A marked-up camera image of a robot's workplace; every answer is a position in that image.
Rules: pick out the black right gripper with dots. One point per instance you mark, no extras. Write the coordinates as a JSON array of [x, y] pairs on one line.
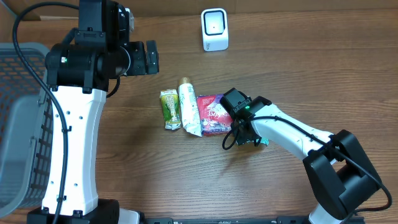
[[243, 135]]

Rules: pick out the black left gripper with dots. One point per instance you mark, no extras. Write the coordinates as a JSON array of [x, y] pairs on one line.
[[136, 50]]

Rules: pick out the red purple snack pack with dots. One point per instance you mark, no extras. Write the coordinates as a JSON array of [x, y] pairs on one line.
[[214, 118]]

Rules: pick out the teal snack packet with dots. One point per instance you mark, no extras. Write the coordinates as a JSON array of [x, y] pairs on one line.
[[263, 142]]

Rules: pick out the green drink carton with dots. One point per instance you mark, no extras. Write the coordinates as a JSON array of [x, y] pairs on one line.
[[170, 108]]

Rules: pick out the white tube gold cap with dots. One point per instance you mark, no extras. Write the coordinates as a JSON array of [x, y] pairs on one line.
[[189, 109]]

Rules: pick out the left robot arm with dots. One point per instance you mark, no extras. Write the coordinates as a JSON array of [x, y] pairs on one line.
[[79, 70]]

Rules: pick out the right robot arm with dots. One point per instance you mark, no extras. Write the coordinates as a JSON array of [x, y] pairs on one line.
[[342, 177]]

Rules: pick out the white barcode scanner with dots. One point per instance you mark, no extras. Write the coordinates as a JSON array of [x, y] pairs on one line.
[[214, 27]]

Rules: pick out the grey plastic mesh basket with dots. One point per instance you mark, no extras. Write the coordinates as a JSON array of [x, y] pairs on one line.
[[26, 135]]

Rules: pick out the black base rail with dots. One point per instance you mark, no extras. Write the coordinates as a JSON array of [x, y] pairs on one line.
[[278, 220]]

